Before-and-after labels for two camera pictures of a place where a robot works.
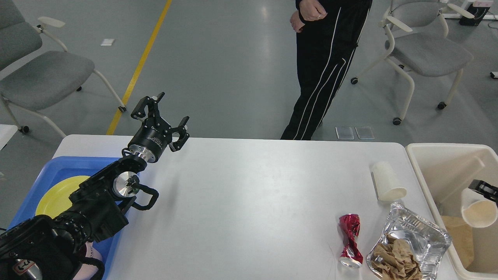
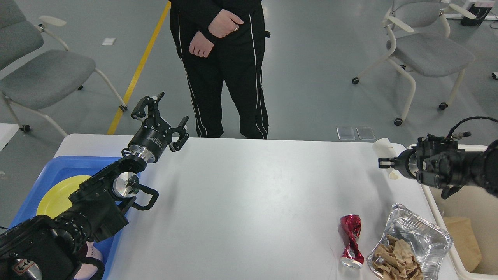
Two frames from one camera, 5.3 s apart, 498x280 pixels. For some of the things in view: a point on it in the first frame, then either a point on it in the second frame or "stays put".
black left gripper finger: [183, 136] stays put
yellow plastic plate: [54, 199] stays put
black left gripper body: [151, 139] stays put
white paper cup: [386, 182] → [383, 148]
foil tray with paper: [412, 247] stays put
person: [328, 32] → [220, 41]
